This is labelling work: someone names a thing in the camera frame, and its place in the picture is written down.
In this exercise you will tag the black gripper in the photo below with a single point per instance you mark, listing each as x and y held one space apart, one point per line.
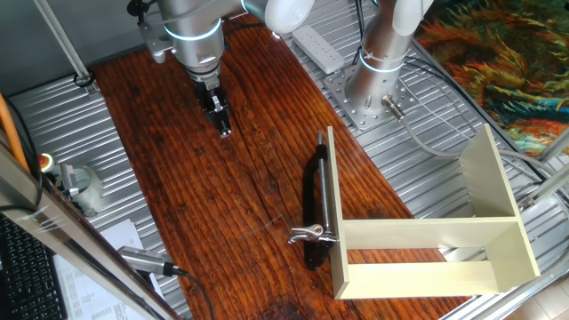
208 95

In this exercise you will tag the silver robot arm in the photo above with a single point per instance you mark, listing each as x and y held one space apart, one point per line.
195 40

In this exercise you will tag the brown wooden board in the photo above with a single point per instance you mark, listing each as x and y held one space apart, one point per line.
200 200

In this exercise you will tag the black screw clamp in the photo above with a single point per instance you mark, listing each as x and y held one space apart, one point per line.
310 200

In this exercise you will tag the white power strip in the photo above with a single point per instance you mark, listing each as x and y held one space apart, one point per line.
318 49

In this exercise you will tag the red emergency stop button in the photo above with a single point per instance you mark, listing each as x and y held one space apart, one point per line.
45 161

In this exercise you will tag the orange tube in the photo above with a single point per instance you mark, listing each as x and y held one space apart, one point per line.
11 133

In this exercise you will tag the printed paper sheets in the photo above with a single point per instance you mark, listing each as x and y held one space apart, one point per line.
89 293

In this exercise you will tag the black keyboard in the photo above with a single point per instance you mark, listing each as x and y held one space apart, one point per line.
26 275

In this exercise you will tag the colourful patterned cloth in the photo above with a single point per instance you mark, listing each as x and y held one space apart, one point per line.
511 53

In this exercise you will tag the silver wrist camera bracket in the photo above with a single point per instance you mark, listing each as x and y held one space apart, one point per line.
155 42

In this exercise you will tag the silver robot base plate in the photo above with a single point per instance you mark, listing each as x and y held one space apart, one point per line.
342 95

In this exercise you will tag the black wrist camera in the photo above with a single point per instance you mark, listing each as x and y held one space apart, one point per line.
138 7

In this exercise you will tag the silver ribbed camera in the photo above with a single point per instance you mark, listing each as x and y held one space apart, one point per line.
142 260

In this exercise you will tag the small grey metal bracket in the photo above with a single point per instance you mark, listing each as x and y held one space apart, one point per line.
69 178

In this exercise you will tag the aluminium frame post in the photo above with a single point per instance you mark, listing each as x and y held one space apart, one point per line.
62 40

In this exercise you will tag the aluminium frame beam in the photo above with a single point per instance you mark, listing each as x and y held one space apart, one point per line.
66 235

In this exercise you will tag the cream wooden frame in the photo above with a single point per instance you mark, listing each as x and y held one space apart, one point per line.
418 280

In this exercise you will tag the aluminium frame strut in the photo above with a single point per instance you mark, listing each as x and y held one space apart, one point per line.
555 146
551 184

